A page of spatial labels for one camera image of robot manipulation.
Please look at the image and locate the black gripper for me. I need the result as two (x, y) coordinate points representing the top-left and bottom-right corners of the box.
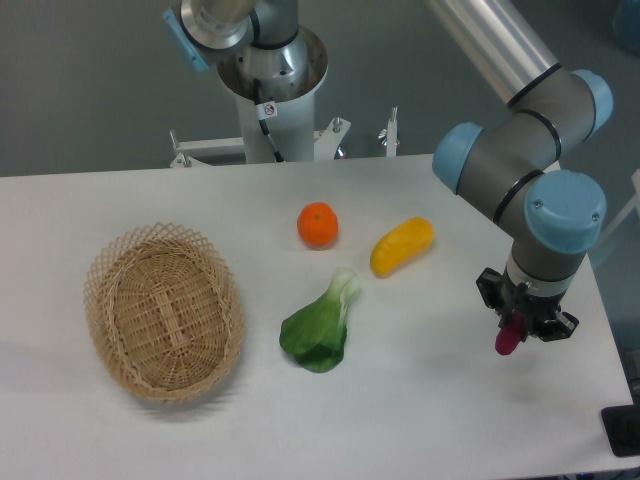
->
(476, 268), (579, 342)

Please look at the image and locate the magenta sweet potato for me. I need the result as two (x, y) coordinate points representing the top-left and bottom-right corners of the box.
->
(495, 322), (521, 356)

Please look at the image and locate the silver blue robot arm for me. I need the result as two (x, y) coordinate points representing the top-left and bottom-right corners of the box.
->
(163, 1), (613, 355)

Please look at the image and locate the woven wicker basket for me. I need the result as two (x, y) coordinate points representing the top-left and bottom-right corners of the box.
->
(84, 223), (244, 403)

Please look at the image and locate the black box at edge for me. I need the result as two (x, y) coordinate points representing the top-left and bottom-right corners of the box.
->
(601, 404), (640, 458)

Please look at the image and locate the green bok choy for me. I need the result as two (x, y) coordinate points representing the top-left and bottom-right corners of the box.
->
(279, 267), (360, 374)

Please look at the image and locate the orange tangerine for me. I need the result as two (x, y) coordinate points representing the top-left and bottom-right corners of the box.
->
(296, 202), (339, 249)

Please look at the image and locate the white clamp post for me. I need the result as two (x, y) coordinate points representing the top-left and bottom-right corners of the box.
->
(377, 106), (400, 157)

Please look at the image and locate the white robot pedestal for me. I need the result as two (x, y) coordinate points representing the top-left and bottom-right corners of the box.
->
(217, 26), (328, 164)

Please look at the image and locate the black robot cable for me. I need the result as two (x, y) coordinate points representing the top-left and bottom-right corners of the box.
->
(252, 79), (286, 164)

